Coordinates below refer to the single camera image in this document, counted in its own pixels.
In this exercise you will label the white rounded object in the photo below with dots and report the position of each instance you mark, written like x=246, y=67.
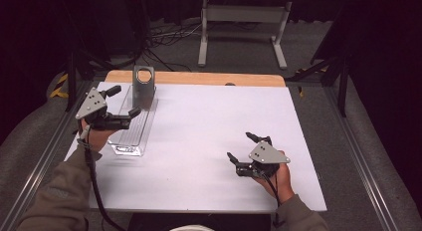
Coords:
x=192, y=228

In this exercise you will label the clear plastic packaging box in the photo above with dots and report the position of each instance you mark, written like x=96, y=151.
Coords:
x=132, y=138

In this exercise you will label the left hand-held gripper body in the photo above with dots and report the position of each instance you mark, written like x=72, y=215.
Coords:
x=92, y=105

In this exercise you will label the clear phone case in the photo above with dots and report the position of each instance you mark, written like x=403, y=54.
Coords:
x=143, y=95

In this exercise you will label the person's right hand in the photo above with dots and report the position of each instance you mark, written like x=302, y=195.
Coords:
x=283, y=184

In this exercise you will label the aluminium rail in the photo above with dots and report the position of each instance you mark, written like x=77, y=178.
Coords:
x=43, y=161
x=361, y=158

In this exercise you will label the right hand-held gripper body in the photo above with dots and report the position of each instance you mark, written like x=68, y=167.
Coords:
x=267, y=154

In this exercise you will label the white metal stand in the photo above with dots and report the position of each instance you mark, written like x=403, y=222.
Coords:
x=245, y=13

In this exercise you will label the black metal stand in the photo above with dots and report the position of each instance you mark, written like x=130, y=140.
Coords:
x=70, y=81
x=342, y=91

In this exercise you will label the person's left hand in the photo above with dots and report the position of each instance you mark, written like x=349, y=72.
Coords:
x=98, y=138

